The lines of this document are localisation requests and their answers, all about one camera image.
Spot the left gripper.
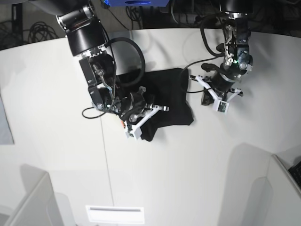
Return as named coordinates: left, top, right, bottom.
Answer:
left=209, top=72, right=238, bottom=94

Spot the white side cabinet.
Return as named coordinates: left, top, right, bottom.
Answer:
left=0, top=164, right=76, bottom=226

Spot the black T-shirt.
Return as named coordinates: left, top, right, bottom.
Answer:
left=117, top=68, right=194, bottom=142

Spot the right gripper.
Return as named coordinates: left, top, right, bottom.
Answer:
left=119, top=87, right=146, bottom=122

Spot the blue box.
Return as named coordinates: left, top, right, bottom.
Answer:
left=103, top=0, right=169, bottom=7

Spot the black keyboard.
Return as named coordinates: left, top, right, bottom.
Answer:
left=288, top=162, right=301, bottom=188

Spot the grey cloth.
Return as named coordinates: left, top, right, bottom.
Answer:
left=0, top=99, right=14, bottom=145

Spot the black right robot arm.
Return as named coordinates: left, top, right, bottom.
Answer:
left=30, top=0, right=146, bottom=124

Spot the white label plate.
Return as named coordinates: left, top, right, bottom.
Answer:
left=86, top=205, right=145, bottom=225

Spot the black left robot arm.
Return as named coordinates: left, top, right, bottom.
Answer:
left=200, top=0, right=253, bottom=94

